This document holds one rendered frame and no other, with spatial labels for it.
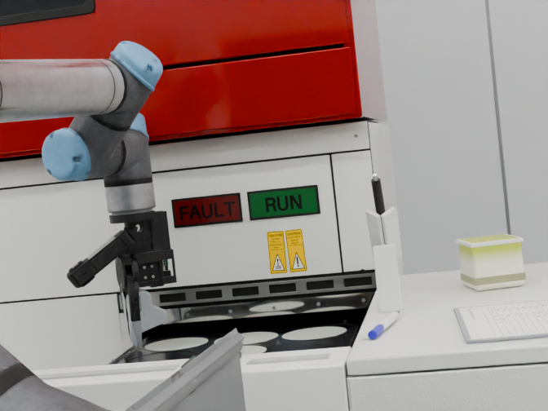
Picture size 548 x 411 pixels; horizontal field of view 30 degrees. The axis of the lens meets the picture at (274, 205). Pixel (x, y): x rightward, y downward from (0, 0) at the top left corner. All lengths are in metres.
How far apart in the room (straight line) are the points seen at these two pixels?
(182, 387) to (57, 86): 0.64
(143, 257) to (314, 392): 0.57
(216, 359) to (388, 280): 0.54
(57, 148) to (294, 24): 0.43
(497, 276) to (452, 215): 1.73
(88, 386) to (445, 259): 2.15
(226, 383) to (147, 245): 0.77
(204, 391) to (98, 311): 1.00
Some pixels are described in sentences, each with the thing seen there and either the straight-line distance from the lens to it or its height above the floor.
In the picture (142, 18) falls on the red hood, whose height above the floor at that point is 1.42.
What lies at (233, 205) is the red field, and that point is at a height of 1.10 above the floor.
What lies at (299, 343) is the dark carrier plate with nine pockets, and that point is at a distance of 1.53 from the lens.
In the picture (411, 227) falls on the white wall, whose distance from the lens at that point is 3.16.
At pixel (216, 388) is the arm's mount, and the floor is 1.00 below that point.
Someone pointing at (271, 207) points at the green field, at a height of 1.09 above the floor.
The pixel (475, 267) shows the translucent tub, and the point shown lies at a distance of 1.42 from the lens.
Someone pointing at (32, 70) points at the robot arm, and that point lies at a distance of 1.28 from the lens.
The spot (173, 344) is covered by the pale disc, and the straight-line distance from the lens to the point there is 1.63.
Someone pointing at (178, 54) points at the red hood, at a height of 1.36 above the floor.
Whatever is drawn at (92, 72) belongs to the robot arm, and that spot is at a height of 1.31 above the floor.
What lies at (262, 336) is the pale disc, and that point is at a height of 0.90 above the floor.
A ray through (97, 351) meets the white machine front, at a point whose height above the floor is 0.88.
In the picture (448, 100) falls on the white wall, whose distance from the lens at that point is 3.15.
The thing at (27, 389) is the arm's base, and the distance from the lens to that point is 0.78.
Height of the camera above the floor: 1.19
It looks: 3 degrees down
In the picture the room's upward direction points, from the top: 6 degrees counter-clockwise
